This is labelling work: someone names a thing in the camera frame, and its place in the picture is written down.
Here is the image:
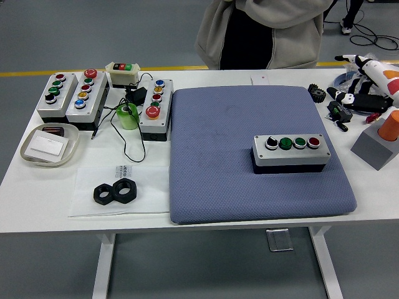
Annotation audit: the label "five-button box, no label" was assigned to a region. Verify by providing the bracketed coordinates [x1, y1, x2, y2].
[138, 78, 175, 143]

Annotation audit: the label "thin black cable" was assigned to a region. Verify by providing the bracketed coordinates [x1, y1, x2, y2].
[90, 72, 153, 163]

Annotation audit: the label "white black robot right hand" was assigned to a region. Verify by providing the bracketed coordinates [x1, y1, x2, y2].
[326, 53, 399, 115]

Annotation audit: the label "white oval tray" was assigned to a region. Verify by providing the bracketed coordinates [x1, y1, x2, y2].
[20, 123, 80, 168]

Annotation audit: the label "clear printed plastic bag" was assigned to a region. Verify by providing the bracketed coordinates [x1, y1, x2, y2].
[67, 163, 171, 218]

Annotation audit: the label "white wall switch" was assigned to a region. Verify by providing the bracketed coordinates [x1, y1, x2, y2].
[25, 129, 69, 163]

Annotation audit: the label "black module with green terminal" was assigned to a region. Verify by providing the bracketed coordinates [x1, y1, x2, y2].
[326, 101, 354, 124]

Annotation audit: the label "green tape roll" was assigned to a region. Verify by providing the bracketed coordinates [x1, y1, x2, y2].
[116, 102, 140, 130]

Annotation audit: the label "five-button box, white label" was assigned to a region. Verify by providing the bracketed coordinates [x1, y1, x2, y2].
[65, 68, 110, 131]

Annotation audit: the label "four-button box, black button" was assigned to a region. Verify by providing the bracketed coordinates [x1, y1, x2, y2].
[36, 72, 79, 124]

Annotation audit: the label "orange cylinder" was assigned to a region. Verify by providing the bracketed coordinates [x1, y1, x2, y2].
[377, 110, 399, 141]

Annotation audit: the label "cream three-button switch box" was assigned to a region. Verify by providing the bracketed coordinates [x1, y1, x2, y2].
[105, 61, 141, 90]

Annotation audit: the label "dark brown small block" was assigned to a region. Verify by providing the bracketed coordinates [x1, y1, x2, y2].
[42, 125, 65, 138]

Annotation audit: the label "grey block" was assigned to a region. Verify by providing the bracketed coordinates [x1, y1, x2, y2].
[350, 126, 397, 171]

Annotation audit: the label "blue-grey padded mat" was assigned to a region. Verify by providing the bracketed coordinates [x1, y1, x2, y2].
[168, 85, 358, 225]

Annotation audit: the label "black floor cables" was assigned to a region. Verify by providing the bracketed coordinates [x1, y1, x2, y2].
[322, 18, 399, 52]

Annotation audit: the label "black gear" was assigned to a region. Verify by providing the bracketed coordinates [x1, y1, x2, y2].
[307, 83, 327, 104]

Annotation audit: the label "white table leg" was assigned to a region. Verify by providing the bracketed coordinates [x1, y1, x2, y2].
[92, 232, 117, 299]
[308, 226, 344, 299]

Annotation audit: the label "blue plate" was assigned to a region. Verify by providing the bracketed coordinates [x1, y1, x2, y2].
[333, 73, 355, 92]

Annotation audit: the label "large black hex nut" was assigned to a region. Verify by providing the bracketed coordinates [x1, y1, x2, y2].
[111, 178, 138, 205]

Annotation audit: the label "background person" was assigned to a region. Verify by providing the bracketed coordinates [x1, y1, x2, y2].
[320, 0, 366, 36]

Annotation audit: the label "four-button box with selector knob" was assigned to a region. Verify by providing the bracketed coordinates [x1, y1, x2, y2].
[251, 133, 331, 175]

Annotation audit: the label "small black hex nut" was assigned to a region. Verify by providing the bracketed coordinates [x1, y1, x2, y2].
[93, 183, 117, 206]

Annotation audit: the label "black power adapter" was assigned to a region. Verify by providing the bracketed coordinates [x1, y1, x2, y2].
[124, 86, 148, 105]

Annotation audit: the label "metal floor plate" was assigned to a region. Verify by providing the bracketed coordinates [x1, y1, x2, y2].
[266, 228, 294, 252]

